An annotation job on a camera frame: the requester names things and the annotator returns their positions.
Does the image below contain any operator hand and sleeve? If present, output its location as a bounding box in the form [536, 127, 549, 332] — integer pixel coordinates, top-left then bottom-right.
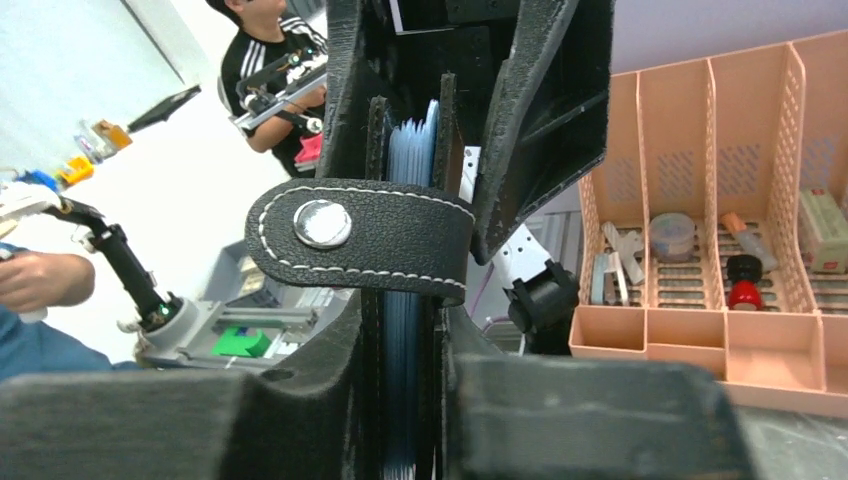
[0, 241, 140, 384]

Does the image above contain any black card holder wallet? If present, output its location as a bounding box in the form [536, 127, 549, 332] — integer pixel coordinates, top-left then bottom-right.
[245, 74, 474, 479]

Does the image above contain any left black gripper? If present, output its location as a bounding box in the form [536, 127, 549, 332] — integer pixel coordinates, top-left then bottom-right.
[318, 0, 613, 264]

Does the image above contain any round tape roll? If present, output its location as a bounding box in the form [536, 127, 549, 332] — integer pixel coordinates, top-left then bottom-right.
[648, 213, 696, 263]

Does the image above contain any orange mesh file rack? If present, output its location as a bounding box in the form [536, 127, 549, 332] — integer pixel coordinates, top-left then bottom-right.
[569, 31, 847, 417]

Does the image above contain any person in black jacket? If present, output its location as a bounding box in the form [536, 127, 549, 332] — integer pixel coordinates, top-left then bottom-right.
[206, 0, 327, 178]

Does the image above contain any red and black bottle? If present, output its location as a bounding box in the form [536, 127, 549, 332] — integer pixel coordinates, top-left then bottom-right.
[726, 254, 764, 311]

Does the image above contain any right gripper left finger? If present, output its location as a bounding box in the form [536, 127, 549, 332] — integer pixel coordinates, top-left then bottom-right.
[1, 296, 379, 479]

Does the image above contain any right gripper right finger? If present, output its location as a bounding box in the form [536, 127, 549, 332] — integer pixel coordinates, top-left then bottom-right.
[437, 304, 757, 480]

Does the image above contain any green block on bench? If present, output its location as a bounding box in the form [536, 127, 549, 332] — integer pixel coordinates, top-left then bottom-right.
[212, 326, 271, 358]

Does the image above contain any green box in rack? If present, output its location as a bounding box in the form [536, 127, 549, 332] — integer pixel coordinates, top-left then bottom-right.
[798, 188, 847, 274]

